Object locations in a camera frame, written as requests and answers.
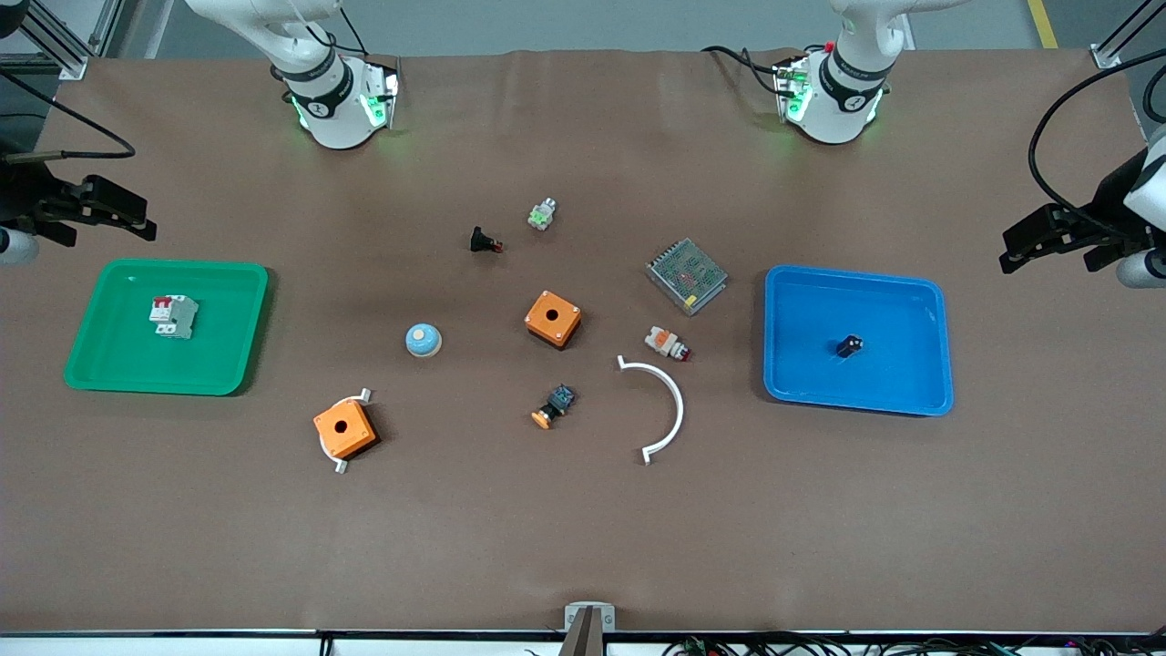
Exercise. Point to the metal mesh power supply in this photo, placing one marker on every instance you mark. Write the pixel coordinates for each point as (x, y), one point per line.
(687, 275)

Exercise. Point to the blue dome button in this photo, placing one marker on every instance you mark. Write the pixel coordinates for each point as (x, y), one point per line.
(424, 340)

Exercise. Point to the green white push switch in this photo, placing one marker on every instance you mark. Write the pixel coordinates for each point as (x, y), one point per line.
(543, 214)

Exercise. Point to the orange button box black base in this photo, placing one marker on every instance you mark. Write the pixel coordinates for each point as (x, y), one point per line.
(344, 430)
(553, 317)

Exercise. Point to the white semicircular plastic arc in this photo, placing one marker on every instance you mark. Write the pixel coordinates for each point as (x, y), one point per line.
(676, 405)

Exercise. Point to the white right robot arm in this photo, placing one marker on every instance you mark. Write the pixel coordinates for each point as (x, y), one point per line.
(337, 118)

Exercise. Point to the black red indicator lamp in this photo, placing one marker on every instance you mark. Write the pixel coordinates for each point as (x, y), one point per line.
(484, 241)

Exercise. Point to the orange box with bracket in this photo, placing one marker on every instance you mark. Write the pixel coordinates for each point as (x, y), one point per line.
(342, 466)

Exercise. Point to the dark cylindrical capacitor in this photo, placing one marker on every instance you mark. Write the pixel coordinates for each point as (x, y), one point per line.
(850, 346)

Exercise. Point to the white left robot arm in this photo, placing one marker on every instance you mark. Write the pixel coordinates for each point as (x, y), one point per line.
(833, 118)

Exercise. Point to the blue plastic tray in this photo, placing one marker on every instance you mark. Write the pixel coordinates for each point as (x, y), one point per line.
(893, 310)

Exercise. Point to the white circuit breaker red switch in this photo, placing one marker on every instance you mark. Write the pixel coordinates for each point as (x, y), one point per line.
(173, 316)

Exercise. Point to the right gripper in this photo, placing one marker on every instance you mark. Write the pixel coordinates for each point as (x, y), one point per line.
(20, 195)

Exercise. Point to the green plastic tray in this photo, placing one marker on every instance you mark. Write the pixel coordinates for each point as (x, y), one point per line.
(118, 355)

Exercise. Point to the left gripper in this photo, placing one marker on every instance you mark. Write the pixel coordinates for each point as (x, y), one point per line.
(1108, 196)

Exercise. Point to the brown table mat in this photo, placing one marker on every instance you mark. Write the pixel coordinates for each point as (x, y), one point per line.
(583, 528)

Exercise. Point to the orange white red switch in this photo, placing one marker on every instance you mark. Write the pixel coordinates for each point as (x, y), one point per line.
(668, 343)

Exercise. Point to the grey mounting bracket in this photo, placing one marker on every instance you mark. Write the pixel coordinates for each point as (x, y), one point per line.
(572, 616)

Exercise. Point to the black orange mushroom button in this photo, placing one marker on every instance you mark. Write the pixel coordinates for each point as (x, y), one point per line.
(554, 406)

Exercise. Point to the aluminium frame profile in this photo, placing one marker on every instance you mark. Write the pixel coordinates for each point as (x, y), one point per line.
(1125, 32)
(55, 36)

